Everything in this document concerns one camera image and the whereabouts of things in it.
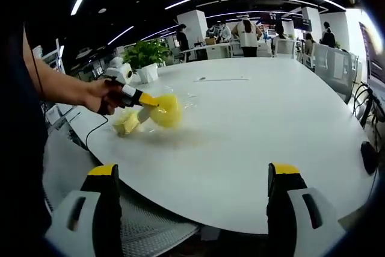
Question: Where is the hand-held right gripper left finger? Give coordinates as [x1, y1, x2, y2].
[45, 163, 123, 257]

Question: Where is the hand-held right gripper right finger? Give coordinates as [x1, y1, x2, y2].
[266, 163, 347, 257]

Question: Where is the yellow round silicone block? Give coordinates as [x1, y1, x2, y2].
[150, 93, 183, 129]

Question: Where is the person's left hand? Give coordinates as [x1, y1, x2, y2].
[85, 78, 125, 116]

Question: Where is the white faceted plant pot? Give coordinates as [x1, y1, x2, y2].
[136, 63, 159, 84]

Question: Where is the green leafy plant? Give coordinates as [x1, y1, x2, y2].
[121, 39, 171, 72]

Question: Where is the white mesh office chair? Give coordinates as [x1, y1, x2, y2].
[44, 136, 200, 257]

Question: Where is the pen on table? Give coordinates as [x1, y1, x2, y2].
[193, 76, 250, 82]

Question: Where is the black oval device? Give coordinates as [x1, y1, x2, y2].
[360, 141, 379, 175]

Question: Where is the person's dark clothing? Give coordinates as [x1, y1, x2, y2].
[0, 22, 51, 240]

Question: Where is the grey office chair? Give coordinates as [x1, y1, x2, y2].
[314, 43, 359, 105]

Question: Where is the dark monitor screen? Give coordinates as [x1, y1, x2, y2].
[359, 21, 385, 87]

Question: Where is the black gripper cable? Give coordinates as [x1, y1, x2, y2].
[85, 114, 109, 151]

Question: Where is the thin black chest cable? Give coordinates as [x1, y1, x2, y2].
[23, 26, 43, 97]

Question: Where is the bundle of black cables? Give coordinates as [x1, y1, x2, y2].
[352, 81, 384, 153]

